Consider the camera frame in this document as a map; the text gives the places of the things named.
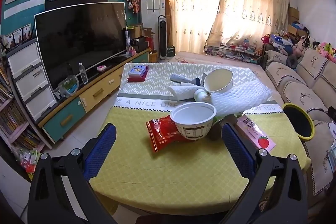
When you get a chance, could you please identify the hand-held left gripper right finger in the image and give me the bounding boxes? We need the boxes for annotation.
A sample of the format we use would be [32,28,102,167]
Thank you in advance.
[220,123,307,224]

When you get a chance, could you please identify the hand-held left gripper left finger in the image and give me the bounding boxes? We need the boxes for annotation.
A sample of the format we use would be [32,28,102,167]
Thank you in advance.
[28,123,118,224]

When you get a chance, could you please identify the dark olive packet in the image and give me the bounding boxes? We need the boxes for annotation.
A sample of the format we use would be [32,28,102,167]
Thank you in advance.
[209,114,238,140]

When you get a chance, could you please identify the pink strawberry print box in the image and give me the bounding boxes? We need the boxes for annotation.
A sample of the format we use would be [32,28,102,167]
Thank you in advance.
[236,115,277,149]

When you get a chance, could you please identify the black bin with yellow rim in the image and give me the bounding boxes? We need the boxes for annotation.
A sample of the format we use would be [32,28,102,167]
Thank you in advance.
[282,103,315,141]

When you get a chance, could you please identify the white bubble wrap sheet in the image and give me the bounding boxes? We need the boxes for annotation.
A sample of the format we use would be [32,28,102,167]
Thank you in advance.
[210,74,273,115]

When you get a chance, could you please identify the white paper bowl printed label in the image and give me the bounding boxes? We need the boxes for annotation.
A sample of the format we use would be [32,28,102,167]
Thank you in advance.
[170,103,217,140]

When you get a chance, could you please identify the red snack bag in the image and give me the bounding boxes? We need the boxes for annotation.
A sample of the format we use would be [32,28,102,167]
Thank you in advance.
[146,115,192,153]

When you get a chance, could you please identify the small white capped bottle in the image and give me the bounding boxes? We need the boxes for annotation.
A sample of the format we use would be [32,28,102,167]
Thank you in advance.
[194,89,212,103]

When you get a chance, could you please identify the plain white paper bowl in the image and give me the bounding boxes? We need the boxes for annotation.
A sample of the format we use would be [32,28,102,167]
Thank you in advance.
[203,68,234,94]

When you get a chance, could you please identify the white paper towel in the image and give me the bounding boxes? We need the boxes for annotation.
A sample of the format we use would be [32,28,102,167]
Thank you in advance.
[167,84,202,102]

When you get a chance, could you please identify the grey blue remote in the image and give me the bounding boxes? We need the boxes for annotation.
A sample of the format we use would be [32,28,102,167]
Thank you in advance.
[170,74,196,85]

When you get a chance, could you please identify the clear plastic bag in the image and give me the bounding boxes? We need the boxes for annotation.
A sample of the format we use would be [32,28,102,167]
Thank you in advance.
[325,139,336,174]

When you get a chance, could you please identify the beige covered sofa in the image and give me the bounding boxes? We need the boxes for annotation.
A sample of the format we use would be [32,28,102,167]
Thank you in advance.
[260,48,336,211]

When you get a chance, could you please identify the teal yellow television cabinet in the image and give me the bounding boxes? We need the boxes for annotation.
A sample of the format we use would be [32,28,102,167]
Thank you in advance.
[37,48,153,143]

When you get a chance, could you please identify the yellow green patterned tablecloth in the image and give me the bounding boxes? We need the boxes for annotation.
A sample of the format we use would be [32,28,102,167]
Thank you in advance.
[89,63,311,216]

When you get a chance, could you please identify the pile of plush toys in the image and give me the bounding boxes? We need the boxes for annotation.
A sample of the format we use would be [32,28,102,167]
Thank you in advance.
[289,35,336,63]

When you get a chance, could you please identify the colourful packets on floor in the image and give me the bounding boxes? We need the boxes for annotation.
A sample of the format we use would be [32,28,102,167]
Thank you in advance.
[12,147,44,174]

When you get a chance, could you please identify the clear glass dish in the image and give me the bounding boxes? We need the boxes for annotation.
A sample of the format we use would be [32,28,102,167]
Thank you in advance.
[58,74,80,98]

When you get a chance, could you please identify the clear water bottle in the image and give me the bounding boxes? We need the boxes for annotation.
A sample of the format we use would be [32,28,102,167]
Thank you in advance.
[78,63,89,84]

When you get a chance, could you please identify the red and blue book stack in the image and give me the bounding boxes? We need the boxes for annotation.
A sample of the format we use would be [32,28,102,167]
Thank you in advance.
[127,67,149,82]

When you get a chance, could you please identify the blue card box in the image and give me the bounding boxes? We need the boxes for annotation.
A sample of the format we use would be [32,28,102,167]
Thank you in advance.
[128,65,147,77]

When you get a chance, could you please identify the blue star print bag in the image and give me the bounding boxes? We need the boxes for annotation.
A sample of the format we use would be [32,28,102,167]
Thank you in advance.
[269,34,293,47]

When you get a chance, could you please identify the bookshelf with books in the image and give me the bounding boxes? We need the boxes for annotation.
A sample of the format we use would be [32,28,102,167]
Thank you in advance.
[0,61,45,159]

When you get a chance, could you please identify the white plastic drawer cabinet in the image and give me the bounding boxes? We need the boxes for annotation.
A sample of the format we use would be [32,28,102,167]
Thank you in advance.
[6,39,59,122]

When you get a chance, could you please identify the stack of cardboard boxes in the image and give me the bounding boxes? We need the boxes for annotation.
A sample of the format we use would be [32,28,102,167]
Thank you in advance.
[287,6,301,35]

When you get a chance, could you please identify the cluttered glass coffee table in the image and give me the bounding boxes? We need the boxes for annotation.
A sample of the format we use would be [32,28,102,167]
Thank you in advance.
[204,43,263,63]

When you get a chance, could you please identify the floral floor mat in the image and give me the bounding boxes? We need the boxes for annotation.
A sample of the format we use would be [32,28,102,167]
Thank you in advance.
[173,52,265,75]

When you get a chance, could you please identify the large curved black television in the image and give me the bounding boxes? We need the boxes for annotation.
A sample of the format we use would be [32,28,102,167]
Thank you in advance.
[34,2,128,90]

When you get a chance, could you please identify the black box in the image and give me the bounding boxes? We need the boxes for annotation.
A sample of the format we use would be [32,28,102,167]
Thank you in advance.
[131,36,147,52]

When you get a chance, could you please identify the black tube white lettering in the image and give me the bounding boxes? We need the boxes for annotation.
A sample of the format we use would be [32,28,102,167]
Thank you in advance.
[125,28,132,51]

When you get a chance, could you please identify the open cardboard boxes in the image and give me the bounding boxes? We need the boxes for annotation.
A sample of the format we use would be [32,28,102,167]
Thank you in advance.
[126,23,153,42]

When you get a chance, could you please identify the black white tower fan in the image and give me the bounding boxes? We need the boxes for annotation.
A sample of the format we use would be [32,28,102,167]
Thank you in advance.
[157,15,168,60]

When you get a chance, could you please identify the cream embroidered curtain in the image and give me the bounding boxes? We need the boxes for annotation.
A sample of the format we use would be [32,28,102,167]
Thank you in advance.
[205,0,290,48]
[165,0,226,52]

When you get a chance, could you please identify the row of photo prints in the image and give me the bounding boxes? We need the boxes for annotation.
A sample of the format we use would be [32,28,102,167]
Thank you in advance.
[7,25,33,47]

